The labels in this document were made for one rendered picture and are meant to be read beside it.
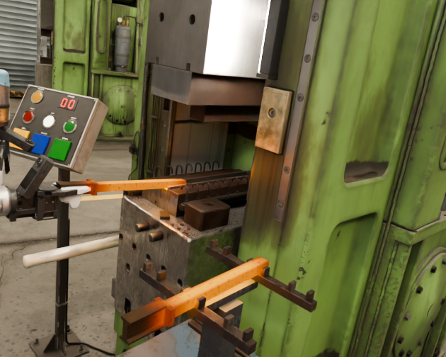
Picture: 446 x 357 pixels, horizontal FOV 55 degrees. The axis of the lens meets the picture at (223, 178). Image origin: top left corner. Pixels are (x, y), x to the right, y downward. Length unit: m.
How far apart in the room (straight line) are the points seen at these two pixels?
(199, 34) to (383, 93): 0.58
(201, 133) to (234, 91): 0.35
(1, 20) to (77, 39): 3.17
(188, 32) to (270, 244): 0.65
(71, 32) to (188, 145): 4.56
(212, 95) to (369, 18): 0.49
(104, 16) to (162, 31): 4.61
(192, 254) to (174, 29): 0.66
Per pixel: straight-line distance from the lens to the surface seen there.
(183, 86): 1.28
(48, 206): 1.18
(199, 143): 1.68
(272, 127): 1.19
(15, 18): 9.08
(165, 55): 1.36
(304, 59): 1.16
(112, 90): 6.06
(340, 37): 1.11
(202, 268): 1.31
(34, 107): 1.83
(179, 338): 1.19
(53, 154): 1.67
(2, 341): 2.37
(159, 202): 1.42
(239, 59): 1.30
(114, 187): 1.26
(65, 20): 6.06
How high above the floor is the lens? 1.44
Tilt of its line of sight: 17 degrees down
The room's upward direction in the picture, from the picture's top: 8 degrees clockwise
